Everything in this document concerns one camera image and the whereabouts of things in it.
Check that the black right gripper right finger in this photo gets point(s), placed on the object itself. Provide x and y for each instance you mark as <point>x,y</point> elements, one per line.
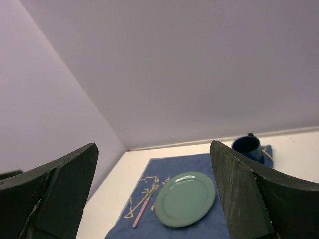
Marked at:
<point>262,203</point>

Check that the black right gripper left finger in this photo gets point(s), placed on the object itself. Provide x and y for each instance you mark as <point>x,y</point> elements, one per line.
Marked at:
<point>47,202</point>

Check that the dark blue enamel mug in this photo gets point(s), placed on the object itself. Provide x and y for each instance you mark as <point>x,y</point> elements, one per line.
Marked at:
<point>250,147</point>

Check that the blue cloth placemat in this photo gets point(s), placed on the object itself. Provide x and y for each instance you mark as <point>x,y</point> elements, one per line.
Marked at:
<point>212,226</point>

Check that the green ceramic plate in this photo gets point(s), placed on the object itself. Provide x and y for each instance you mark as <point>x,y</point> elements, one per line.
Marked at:
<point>185,199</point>

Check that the pink handled fork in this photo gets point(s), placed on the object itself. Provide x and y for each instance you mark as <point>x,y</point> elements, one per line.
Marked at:
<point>144,205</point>

